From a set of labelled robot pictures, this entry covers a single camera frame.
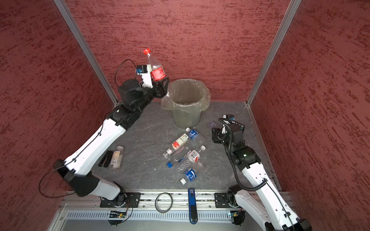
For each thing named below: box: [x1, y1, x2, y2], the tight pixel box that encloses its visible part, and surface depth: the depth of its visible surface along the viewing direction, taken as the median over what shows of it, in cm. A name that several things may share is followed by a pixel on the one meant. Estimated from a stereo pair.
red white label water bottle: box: [177, 144, 206, 173], surface depth 87 cm
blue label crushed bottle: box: [184, 167, 197, 182], surface depth 79 cm
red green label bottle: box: [162, 133, 189, 159], surface depth 91 cm
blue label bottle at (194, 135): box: [185, 127, 204, 144], surface depth 97 cm
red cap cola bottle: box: [143, 48, 166, 82], surface depth 60 cm
